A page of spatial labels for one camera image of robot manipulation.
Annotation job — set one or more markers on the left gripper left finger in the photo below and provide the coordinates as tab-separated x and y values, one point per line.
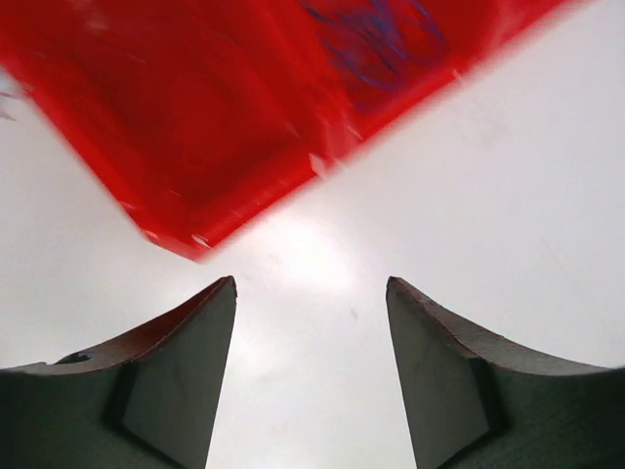
147	398

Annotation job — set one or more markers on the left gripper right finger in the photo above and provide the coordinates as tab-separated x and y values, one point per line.
476	399

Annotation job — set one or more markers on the red plastic bin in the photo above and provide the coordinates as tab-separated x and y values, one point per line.
199	115

